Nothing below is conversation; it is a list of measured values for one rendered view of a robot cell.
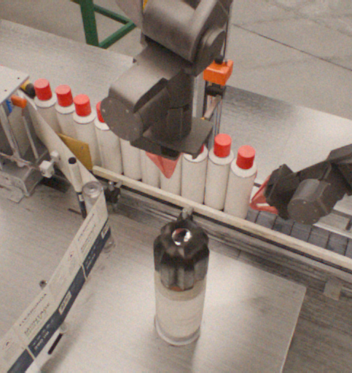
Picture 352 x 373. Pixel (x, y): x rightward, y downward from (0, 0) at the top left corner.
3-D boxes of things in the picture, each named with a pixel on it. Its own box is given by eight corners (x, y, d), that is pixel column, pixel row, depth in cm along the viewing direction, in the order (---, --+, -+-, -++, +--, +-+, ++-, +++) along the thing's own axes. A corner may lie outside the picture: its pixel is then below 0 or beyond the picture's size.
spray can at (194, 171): (183, 210, 103) (186, 148, 87) (178, 192, 106) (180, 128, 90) (205, 207, 104) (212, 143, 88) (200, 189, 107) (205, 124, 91)
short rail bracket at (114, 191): (106, 216, 108) (100, 184, 99) (119, 197, 112) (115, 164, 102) (119, 221, 107) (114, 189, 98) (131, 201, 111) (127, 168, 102)
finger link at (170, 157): (174, 197, 67) (176, 151, 60) (130, 180, 69) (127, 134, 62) (192, 165, 71) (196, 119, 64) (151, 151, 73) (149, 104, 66)
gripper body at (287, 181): (261, 201, 88) (291, 190, 83) (277, 165, 94) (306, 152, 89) (284, 222, 90) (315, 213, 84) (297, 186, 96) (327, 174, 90)
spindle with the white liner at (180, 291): (147, 333, 86) (138, 250, 62) (167, 292, 91) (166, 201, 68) (192, 353, 83) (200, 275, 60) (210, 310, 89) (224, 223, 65)
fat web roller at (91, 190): (88, 247, 97) (73, 192, 83) (100, 230, 100) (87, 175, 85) (107, 255, 96) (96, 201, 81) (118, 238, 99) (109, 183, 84)
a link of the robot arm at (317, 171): (350, 174, 84) (332, 151, 83) (339, 198, 80) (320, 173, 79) (319, 186, 90) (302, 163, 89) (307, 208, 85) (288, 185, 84)
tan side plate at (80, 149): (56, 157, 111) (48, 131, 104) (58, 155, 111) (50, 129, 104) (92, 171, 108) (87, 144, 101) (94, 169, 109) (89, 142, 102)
